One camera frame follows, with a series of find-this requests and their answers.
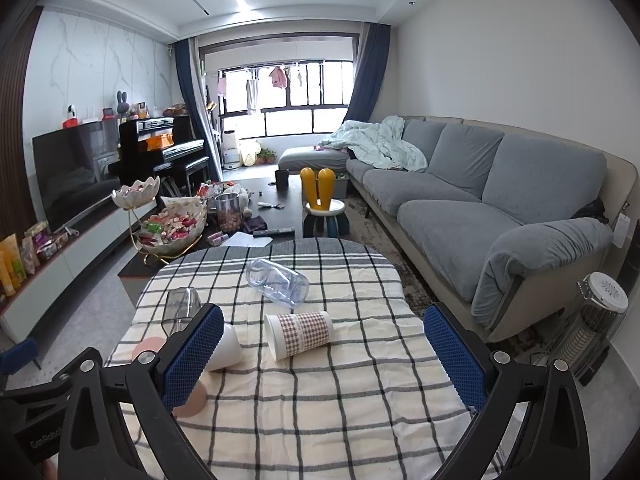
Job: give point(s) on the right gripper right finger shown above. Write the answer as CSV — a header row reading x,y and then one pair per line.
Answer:
x,y
552,442

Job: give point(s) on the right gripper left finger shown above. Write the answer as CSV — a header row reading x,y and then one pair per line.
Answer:
x,y
96,442

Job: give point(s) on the pink plastic cup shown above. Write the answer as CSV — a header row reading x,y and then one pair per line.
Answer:
x,y
184,393

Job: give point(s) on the white paper cup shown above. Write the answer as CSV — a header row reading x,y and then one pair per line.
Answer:
x,y
228,351

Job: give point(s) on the clear glass cup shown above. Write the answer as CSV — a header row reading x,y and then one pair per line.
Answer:
x,y
181,306

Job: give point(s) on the brown checkered paper cup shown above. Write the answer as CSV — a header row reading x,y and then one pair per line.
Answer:
x,y
290,334

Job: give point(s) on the clear plastic cup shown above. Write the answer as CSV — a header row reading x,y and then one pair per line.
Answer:
x,y
277,283

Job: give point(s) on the gripper body of left gripper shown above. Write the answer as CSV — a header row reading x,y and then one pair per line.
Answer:
x,y
32,420

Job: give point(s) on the electric space heater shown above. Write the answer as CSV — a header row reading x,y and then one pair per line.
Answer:
x,y
595,314

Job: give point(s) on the orange snack bag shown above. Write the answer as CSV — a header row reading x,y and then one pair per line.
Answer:
x,y
13,262

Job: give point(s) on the white tv cabinet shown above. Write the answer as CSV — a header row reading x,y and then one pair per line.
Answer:
x,y
41,291

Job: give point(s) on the grey sectional sofa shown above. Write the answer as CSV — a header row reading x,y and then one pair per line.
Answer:
x,y
502,222

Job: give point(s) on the two-tier snack bowl stand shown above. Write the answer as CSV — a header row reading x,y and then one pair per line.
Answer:
x,y
168,234

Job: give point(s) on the checkered tablecloth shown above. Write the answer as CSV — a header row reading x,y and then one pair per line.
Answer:
x,y
374,403

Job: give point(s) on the jar of nuts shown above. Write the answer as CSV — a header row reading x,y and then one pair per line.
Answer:
x,y
229,212

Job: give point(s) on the black remote control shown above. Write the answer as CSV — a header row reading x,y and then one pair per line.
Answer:
x,y
274,232

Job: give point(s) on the black flat television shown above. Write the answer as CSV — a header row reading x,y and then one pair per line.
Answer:
x,y
73,169

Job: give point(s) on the black piano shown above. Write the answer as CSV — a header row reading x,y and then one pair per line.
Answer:
x,y
164,148

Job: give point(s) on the white air purifier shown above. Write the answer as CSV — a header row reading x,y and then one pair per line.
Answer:
x,y
230,145

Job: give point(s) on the yellow rabbit ear stool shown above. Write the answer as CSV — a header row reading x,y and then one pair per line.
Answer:
x,y
324,213

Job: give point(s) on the black mug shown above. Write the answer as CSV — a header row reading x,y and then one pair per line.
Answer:
x,y
281,179

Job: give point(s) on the potted green plant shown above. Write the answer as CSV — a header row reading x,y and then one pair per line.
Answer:
x,y
266,157

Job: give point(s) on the light green blanket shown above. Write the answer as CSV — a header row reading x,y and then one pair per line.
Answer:
x,y
378,144

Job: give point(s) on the blue window curtain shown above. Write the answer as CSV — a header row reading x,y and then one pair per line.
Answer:
x,y
370,72

